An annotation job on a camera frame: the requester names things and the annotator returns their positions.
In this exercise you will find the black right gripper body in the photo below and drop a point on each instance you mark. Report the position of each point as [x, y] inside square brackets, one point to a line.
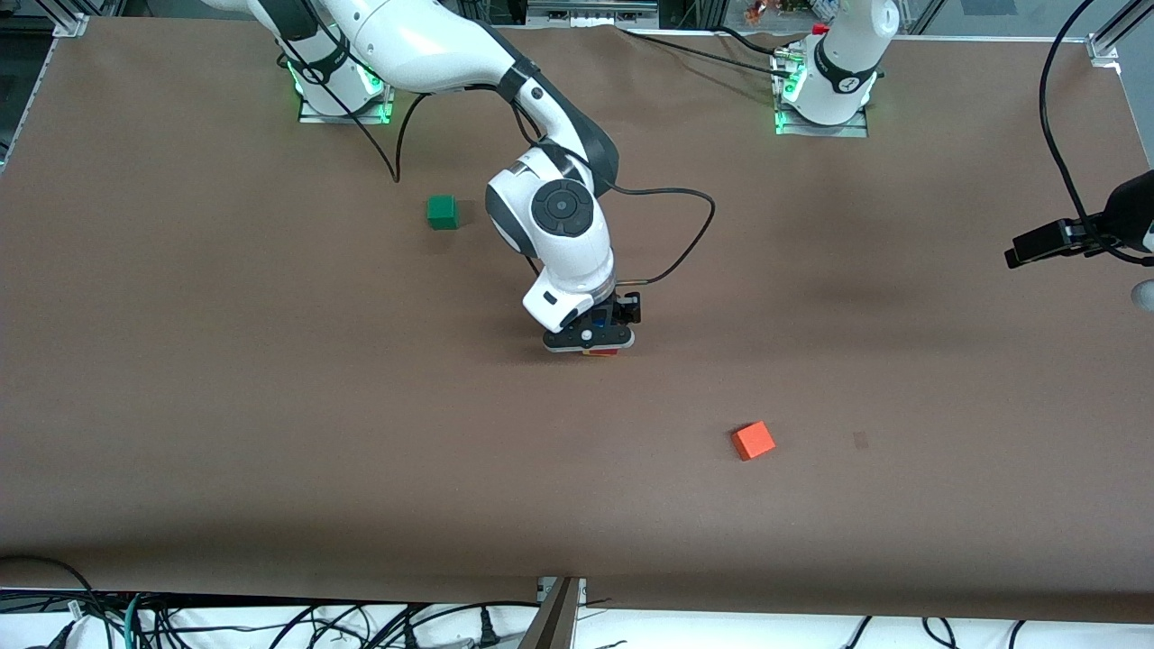
[624, 310]

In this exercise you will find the red cube block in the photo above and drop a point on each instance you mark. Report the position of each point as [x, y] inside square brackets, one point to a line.
[602, 351]

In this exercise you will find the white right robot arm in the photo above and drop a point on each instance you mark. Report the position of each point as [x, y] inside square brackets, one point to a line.
[559, 252]

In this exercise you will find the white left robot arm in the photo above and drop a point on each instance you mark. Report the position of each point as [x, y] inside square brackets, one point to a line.
[838, 81]

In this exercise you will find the orange cube block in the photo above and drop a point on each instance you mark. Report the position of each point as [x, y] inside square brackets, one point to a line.
[753, 441]

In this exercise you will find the brown table cover sheet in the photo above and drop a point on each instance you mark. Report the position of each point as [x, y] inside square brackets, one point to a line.
[541, 496]

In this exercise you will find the green cube block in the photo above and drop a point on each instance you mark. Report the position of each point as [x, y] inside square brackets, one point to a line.
[442, 213]

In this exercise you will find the aluminium bar with sockets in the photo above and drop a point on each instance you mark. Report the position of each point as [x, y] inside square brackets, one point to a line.
[590, 9]

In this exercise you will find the grey metal beam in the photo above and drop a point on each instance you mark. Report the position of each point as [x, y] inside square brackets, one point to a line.
[552, 626]

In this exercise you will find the black power plug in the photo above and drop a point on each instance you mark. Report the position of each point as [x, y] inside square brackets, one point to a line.
[488, 631]

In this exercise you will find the aluminium frame profile corner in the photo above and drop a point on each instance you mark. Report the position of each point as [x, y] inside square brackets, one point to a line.
[1104, 45]
[70, 25]

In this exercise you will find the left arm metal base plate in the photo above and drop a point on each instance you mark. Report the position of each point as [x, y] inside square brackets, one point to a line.
[825, 132]

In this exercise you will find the silver metal bracket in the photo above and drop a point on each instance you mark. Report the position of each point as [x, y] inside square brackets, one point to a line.
[544, 590]

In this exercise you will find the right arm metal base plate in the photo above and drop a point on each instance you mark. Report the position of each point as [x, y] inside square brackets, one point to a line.
[347, 118]

